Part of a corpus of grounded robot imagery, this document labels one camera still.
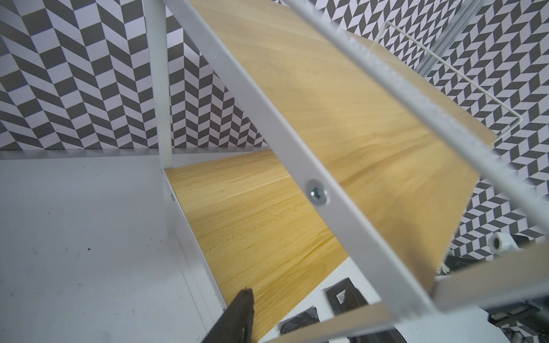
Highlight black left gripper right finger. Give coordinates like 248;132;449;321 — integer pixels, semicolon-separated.
349;328;407;343

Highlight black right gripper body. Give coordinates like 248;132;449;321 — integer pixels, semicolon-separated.
440;254;548;332

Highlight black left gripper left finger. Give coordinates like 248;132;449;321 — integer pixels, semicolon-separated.
202;289;254;343

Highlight black tea bag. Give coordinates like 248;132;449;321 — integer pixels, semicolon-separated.
325;278;368;315
278;307;320;335

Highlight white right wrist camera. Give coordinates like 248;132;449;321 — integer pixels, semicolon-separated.
488;232;521;255

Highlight wooden shelf white frame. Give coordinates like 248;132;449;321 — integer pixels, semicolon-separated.
144;1;548;342

